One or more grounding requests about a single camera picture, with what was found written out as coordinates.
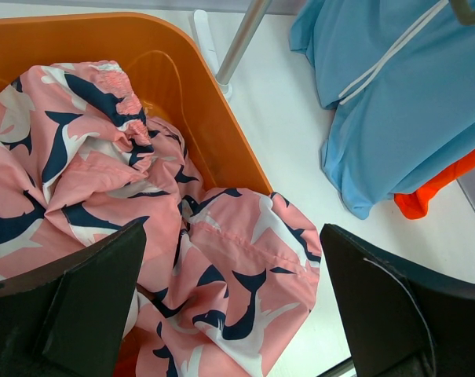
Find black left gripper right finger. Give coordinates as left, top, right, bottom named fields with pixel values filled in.
left=320, top=224, right=475, bottom=376

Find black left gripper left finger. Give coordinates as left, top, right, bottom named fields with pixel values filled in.
left=0, top=219, right=146, bottom=376

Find orange mesh shorts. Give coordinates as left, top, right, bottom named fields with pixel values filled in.
left=394, top=149, right=475, bottom=220

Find pink navy patterned shorts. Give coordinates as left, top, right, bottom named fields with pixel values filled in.
left=0, top=61, right=322, bottom=376

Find light blue mesh shorts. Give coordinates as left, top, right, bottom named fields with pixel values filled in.
left=290, top=1, right=475, bottom=219

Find grey hanger of blue shorts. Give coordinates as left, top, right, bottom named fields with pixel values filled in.
left=450, top=0, right=475, bottom=27

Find orange plastic tub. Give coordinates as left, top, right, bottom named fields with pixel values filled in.
left=0, top=11, right=276, bottom=377

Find white metal clothes rack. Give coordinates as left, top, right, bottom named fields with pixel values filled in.
left=191, top=0, right=272, bottom=101

